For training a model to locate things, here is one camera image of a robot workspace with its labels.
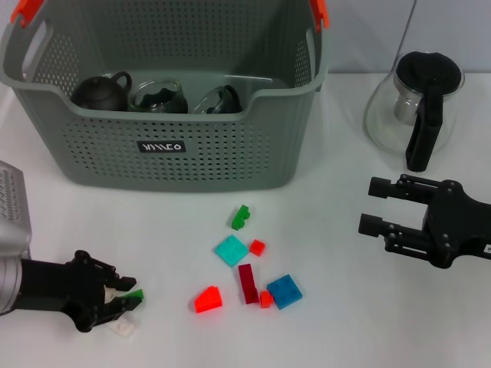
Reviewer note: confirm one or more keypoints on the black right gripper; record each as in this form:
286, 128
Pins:
456, 226

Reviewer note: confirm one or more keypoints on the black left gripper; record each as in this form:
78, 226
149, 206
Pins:
57, 287

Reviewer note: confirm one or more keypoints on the green toy brick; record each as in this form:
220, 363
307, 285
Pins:
134, 294
241, 218

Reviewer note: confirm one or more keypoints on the red sloped toy brick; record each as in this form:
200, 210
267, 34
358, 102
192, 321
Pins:
208, 301

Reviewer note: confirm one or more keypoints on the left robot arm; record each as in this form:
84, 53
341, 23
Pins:
9, 281

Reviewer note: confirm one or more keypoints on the grey perforated storage basket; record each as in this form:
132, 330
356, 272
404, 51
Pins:
211, 165

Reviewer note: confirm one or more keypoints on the white toy brick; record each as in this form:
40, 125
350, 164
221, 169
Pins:
109, 295

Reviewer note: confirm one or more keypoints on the white flat toy plate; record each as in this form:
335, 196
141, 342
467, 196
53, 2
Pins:
124, 329

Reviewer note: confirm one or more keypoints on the teal square toy brick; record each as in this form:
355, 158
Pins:
231, 251

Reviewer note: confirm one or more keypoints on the dark red long brick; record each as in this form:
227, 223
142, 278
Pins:
247, 283

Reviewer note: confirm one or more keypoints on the blue square toy brick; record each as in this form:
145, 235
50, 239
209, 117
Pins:
284, 292

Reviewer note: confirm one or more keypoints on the small red toy brick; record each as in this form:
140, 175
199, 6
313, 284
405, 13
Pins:
257, 247
265, 300

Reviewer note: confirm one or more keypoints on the dark clay teapot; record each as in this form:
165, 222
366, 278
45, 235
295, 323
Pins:
99, 94

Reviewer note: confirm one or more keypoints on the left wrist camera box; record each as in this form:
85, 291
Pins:
13, 207

